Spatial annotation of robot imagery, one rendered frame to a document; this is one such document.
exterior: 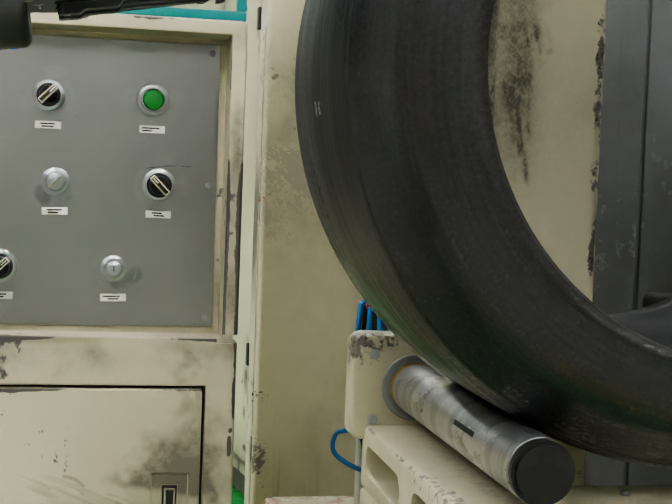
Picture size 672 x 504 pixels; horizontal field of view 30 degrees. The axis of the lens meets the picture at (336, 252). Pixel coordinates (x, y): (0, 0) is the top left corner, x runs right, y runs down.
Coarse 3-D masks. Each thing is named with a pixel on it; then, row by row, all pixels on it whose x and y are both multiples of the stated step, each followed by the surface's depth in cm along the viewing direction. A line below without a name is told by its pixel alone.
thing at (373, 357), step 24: (360, 336) 114; (384, 336) 115; (360, 360) 114; (384, 360) 115; (408, 360) 115; (360, 384) 114; (384, 384) 114; (360, 408) 115; (384, 408) 115; (360, 432) 115
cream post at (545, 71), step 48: (528, 0) 118; (576, 0) 119; (528, 48) 118; (576, 48) 119; (528, 96) 118; (576, 96) 119; (528, 144) 119; (576, 144) 120; (528, 192) 119; (576, 192) 120; (576, 240) 120; (576, 480) 122
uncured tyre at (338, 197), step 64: (320, 0) 91; (384, 0) 80; (448, 0) 78; (320, 64) 88; (384, 64) 79; (448, 64) 78; (320, 128) 89; (384, 128) 80; (448, 128) 79; (320, 192) 95; (384, 192) 81; (448, 192) 79; (512, 192) 79; (384, 256) 83; (448, 256) 80; (512, 256) 80; (384, 320) 99; (448, 320) 82; (512, 320) 80; (576, 320) 81; (640, 320) 110; (512, 384) 83; (576, 384) 82; (640, 384) 82; (640, 448) 85
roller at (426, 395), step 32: (416, 384) 108; (448, 384) 103; (416, 416) 106; (448, 416) 96; (480, 416) 91; (512, 416) 90; (480, 448) 88; (512, 448) 82; (544, 448) 81; (512, 480) 81; (544, 480) 82
